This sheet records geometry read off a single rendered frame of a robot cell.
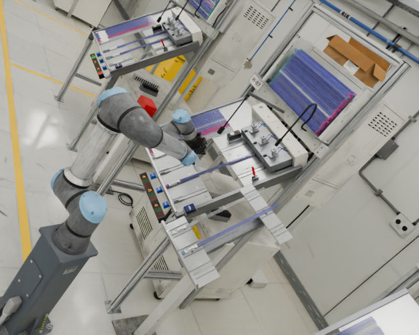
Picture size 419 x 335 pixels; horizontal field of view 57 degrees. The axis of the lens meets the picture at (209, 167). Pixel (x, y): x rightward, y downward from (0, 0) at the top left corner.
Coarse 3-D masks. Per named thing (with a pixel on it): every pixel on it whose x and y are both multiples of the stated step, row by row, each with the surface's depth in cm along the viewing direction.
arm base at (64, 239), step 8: (64, 224) 154; (56, 232) 154; (64, 232) 152; (72, 232) 151; (56, 240) 153; (64, 240) 152; (72, 240) 152; (80, 240) 153; (88, 240) 157; (64, 248) 152; (72, 248) 153; (80, 248) 155
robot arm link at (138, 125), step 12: (132, 120) 133; (144, 120) 135; (132, 132) 135; (144, 132) 136; (156, 132) 139; (144, 144) 140; (156, 144) 142; (168, 144) 151; (180, 144) 162; (180, 156) 166; (192, 156) 170
